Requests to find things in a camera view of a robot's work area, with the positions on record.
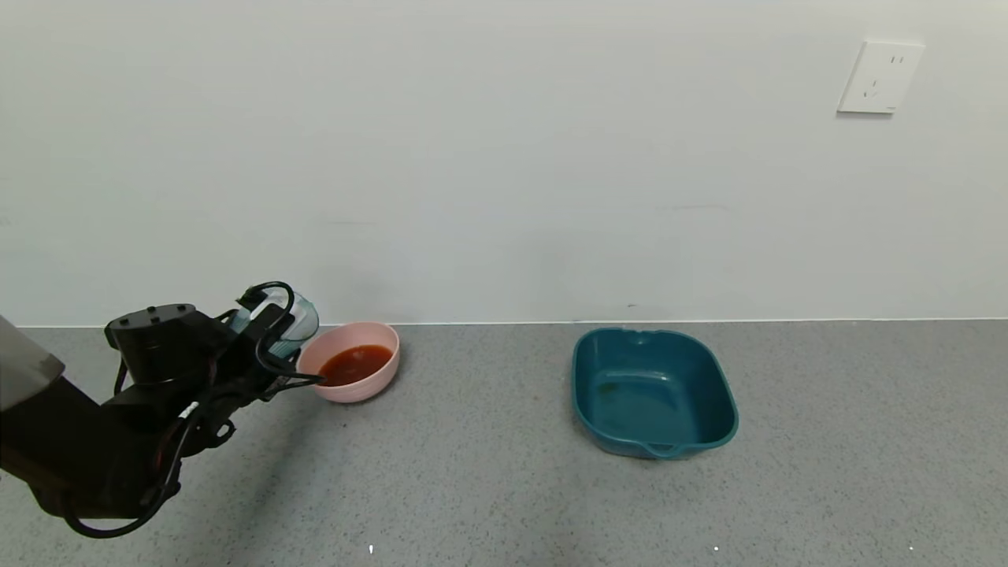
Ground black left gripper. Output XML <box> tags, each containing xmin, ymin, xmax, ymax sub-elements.
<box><xmin>235</xmin><ymin>303</ymin><xmax>302</xmax><ymax>376</ymax></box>

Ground clear teal ribbed cup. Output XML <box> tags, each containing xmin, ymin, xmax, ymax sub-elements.
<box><xmin>234</xmin><ymin>290</ymin><xmax>321</xmax><ymax>360</ymax></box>

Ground reddish brown liquid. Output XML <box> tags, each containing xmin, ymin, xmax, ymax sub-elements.
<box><xmin>318</xmin><ymin>344</ymin><xmax>395</xmax><ymax>387</ymax></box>

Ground pink plastic bowl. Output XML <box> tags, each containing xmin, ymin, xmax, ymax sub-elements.
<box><xmin>298</xmin><ymin>321</ymin><xmax>402</xmax><ymax>405</ymax></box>

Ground teal plastic basin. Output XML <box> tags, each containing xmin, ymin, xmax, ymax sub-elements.
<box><xmin>572</xmin><ymin>328</ymin><xmax>739</xmax><ymax>460</ymax></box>

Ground black camera cable loop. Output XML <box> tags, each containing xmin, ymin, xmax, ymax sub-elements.
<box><xmin>239</xmin><ymin>280</ymin><xmax>325</xmax><ymax>387</ymax></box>

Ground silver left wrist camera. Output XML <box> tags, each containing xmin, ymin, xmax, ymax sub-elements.
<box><xmin>250</xmin><ymin>294</ymin><xmax>296</xmax><ymax>328</ymax></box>

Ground black cable with white tag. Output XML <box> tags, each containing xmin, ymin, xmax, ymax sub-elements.
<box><xmin>61</xmin><ymin>378</ymin><xmax>237</xmax><ymax>540</ymax></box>

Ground white wall power outlet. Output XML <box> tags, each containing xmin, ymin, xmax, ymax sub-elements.
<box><xmin>836</xmin><ymin>39</ymin><xmax>925</xmax><ymax>115</ymax></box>

